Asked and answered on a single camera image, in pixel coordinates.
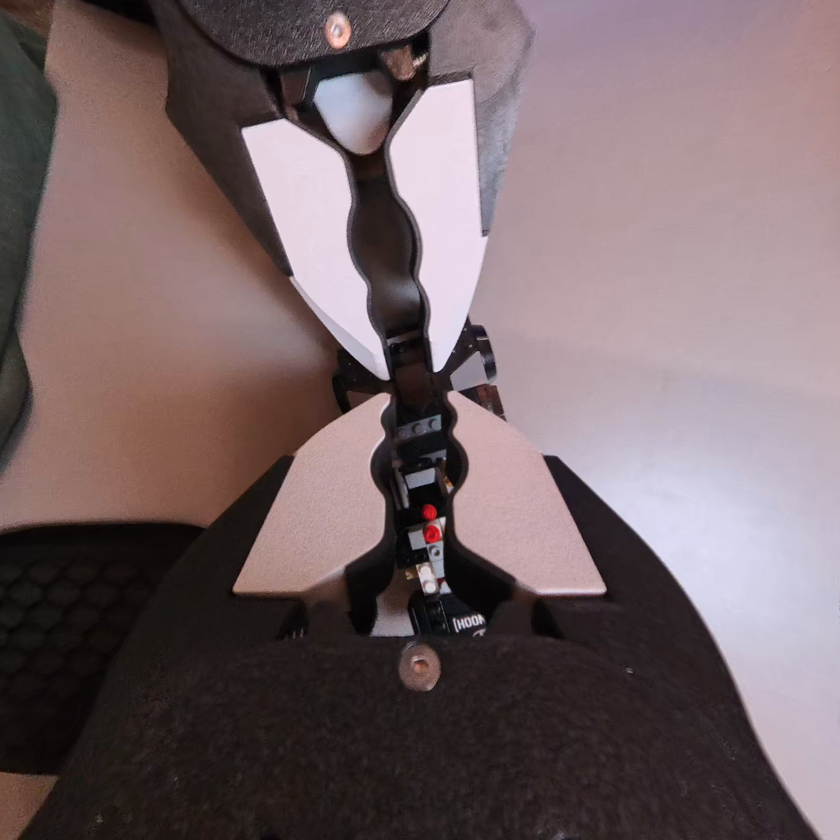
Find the person's green garment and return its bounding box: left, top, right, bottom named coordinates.
left=0, top=14, right=60, bottom=460

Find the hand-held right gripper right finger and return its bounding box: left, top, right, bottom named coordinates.
left=444, top=390, right=609, bottom=602

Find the lego car model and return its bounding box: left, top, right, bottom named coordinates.
left=331, top=322, right=505, bottom=641

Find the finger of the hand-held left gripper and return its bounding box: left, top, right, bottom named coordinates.
left=388, top=79, right=490, bottom=371
left=243, top=119, right=392, bottom=380

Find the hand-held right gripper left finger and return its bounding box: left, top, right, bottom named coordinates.
left=233, top=392, right=399, bottom=602

